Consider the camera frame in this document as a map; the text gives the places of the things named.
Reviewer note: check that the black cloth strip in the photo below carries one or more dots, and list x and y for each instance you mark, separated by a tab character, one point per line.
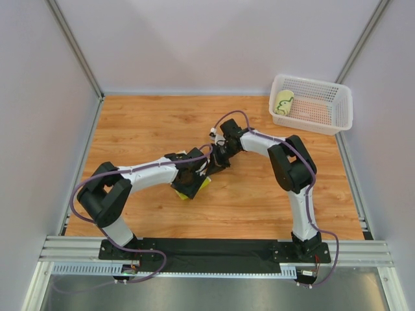
203	255

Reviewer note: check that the yellow green towel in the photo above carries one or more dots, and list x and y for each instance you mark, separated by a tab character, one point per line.
190	178

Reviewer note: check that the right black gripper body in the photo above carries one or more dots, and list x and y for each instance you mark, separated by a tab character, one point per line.
220	159

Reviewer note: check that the left aluminium frame post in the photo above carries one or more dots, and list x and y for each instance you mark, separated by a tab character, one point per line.
62	23

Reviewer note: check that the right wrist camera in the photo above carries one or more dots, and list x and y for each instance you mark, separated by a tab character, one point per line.
216	138

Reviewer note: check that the right aluminium frame post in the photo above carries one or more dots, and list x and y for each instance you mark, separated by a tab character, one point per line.
374	20

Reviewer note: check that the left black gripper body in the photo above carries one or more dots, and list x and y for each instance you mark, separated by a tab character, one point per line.
190	185

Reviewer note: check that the aluminium front rail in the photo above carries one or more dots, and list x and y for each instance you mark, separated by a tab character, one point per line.
352	253

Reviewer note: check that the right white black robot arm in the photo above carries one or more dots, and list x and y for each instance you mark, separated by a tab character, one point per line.
294	170

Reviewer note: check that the white perforated plastic basket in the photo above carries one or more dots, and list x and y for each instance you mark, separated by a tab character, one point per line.
316	106

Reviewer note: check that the grey slotted cable duct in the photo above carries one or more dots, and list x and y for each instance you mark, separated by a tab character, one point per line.
118	270

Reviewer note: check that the aluminium frame post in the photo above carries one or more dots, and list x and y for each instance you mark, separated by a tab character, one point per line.
62	23
374	20

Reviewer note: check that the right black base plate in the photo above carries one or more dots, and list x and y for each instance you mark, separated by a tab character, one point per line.
290	252

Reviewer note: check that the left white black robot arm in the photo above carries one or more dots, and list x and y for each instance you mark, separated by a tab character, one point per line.
103	196

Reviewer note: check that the green patterned towel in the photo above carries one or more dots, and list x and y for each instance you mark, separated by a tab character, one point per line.
283	102

